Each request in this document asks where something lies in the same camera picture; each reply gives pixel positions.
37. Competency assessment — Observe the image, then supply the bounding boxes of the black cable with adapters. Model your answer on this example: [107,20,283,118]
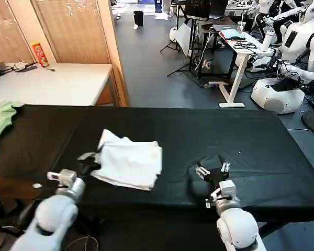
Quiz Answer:
[4,61,56,73]

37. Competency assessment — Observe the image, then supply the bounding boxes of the white desk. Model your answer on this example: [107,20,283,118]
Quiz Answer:
[208,30,274,108]

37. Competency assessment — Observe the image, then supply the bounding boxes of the green cloth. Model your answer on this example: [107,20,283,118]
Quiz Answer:
[0,100,25,149]

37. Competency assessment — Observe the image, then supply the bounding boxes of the black trash bin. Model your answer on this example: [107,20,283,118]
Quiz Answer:
[133,10,144,27]

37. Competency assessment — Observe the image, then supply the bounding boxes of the white humanoid robot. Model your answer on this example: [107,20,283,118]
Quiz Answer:
[253,0,304,53]

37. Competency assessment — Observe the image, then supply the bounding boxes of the black monitor on stand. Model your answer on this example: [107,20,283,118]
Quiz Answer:
[184,0,211,22]

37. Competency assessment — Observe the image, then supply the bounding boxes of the black table cloth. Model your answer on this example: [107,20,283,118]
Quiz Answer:
[0,104,314,251]

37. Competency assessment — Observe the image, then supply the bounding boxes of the black cable bundle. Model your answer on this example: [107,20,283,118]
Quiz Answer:
[233,41,257,50]

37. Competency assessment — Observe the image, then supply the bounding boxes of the folded blue red clothes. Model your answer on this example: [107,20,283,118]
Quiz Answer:
[220,29,248,42]

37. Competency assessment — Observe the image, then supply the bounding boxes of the white humanoid robot wheeled base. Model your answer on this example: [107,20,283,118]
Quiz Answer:
[250,0,314,115]

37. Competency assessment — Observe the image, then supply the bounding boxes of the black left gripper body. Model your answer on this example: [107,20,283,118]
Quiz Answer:
[79,158,102,181]

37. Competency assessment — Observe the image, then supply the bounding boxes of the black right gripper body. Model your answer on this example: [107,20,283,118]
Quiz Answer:
[202,168,228,185]

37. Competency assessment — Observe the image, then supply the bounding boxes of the white reflector board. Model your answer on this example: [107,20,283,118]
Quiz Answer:
[175,23,193,56]

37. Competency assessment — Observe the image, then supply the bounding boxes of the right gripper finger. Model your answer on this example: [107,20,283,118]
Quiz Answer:
[195,162,210,179]
[218,154,231,174]

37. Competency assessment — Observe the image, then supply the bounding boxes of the white shirt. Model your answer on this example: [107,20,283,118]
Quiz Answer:
[90,129,163,192]

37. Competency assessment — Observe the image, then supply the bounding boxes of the black tripod stand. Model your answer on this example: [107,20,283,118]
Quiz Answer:
[160,18,207,88]

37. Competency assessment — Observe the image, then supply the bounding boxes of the red yellow snack canister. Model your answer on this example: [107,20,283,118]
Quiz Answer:
[30,41,51,67]

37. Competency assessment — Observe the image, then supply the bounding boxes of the thin grey floor cable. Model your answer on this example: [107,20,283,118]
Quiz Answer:
[64,235,100,251]

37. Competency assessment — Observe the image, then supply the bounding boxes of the white side table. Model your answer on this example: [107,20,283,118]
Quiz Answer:
[0,62,115,107]

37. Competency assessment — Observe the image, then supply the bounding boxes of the clear cup with straw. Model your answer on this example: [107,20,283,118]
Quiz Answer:
[237,13,246,33]

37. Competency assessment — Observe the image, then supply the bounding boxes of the black desk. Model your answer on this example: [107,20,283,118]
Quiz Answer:
[198,14,239,87]

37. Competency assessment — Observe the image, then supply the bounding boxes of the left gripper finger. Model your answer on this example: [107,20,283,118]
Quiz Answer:
[77,152,96,162]
[95,144,105,161]

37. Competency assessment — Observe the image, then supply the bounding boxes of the wooden slatted partition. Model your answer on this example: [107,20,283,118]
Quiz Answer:
[0,0,130,108]

